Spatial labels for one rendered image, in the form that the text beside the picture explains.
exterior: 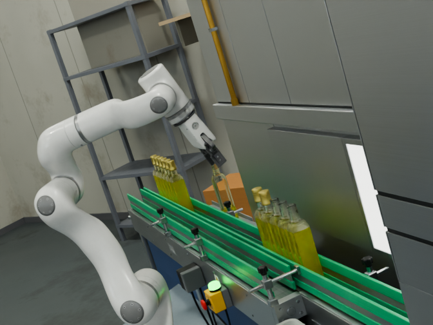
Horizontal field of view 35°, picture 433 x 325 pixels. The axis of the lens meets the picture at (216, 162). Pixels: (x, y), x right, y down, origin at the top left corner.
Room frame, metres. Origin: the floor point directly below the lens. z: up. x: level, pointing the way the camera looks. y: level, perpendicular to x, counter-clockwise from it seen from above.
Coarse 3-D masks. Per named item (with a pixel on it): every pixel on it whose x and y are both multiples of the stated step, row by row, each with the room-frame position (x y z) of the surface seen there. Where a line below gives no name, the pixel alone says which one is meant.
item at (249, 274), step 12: (132, 204) 3.50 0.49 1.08; (144, 204) 3.20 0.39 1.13; (156, 216) 3.03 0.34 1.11; (168, 228) 2.88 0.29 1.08; (180, 228) 2.67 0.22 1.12; (192, 240) 2.57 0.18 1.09; (204, 240) 2.39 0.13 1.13; (204, 252) 2.44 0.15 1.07; (216, 252) 2.29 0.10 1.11; (228, 252) 2.18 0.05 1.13; (228, 264) 2.21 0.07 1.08; (240, 264) 2.07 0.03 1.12; (240, 276) 2.11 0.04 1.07; (252, 276) 2.01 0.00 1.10
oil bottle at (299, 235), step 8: (288, 224) 1.91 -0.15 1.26; (296, 224) 1.89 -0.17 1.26; (304, 224) 1.89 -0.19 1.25; (288, 232) 1.92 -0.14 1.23; (296, 232) 1.88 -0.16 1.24; (304, 232) 1.89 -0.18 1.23; (296, 240) 1.88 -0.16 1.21; (304, 240) 1.89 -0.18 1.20; (312, 240) 1.89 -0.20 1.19; (296, 248) 1.89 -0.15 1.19; (304, 248) 1.88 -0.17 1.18; (312, 248) 1.89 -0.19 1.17; (296, 256) 1.91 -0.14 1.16; (304, 256) 1.88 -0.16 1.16; (312, 256) 1.89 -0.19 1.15; (304, 264) 1.88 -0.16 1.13; (312, 264) 1.89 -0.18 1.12; (320, 264) 1.90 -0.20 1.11; (320, 272) 1.89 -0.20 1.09
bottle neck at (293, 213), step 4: (288, 204) 1.92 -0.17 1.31; (292, 204) 1.92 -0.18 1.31; (288, 208) 1.91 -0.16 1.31; (292, 208) 1.90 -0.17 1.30; (296, 208) 1.91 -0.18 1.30; (288, 212) 1.91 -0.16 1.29; (292, 212) 1.90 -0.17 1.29; (296, 212) 1.90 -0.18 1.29; (292, 216) 1.90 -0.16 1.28; (296, 216) 1.90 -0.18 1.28; (292, 220) 1.90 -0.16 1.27; (296, 220) 1.90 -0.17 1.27
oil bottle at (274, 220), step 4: (272, 216) 2.03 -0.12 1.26; (276, 216) 2.01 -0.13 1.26; (280, 216) 2.00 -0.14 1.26; (272, 220) 2.02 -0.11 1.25; (276, 220) 2.00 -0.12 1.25; (272, 224) 2.02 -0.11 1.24; (276, 224) 1.99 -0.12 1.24; (272, 228) 2.03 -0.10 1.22; (276, 228) 2.00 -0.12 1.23; (276, 232) 2.01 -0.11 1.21; (276, 236) 2.01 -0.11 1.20; (276, 240) 2.02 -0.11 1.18; (280, 240) 1.99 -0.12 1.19; (276, 244) 2.03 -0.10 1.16; (280, 244) 2.00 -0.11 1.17; (280, 248) 2.01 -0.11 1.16; (280, 252) 2.02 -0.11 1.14; (284, 252) 1.99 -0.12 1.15; (284, 256) 2.00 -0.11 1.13
